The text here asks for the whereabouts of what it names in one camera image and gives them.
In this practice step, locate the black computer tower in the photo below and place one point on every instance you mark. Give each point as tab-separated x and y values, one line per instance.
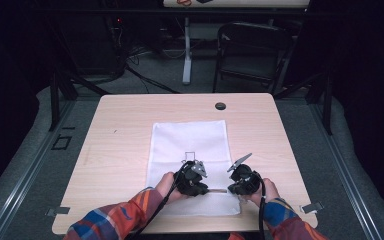
90	43

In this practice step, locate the white mesh cloth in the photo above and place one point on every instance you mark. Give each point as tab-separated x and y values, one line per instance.
186	140

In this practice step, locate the black metal stand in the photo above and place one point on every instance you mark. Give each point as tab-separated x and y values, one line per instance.
55	100
328	100

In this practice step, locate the black table grommet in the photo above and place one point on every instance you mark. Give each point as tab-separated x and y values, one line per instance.
220	106

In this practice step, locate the person's right hand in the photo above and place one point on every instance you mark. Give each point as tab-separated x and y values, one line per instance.
268	191

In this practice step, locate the grey table edge bracket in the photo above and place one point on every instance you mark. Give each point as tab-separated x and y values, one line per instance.
311	207
58	211

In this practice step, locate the white desk leg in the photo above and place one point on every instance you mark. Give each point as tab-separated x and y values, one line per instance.
187	60

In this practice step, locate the aluminium floor rail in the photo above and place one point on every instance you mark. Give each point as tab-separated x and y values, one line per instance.
346	180
26	186

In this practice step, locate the black folding chair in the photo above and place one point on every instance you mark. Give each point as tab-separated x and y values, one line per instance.
253	50

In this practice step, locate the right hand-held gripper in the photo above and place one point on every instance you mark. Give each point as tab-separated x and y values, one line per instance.
246	181

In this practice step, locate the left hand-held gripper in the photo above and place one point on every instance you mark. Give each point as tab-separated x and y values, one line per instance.
190	181

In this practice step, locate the person's left hand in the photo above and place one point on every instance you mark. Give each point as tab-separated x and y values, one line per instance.
166	186

